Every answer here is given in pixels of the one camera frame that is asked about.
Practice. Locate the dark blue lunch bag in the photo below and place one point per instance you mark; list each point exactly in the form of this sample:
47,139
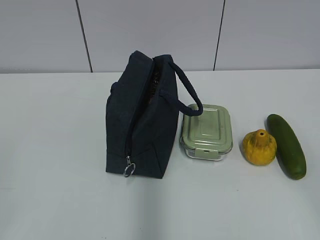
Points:
142,112

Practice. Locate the green lid glass container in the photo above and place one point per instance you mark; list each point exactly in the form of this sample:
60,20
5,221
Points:
209,135

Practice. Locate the yellow pear-shaped fruit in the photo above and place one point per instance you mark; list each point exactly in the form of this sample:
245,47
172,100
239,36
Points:
259,147

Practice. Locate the green cucumber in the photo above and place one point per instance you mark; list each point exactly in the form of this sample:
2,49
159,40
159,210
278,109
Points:
289,152

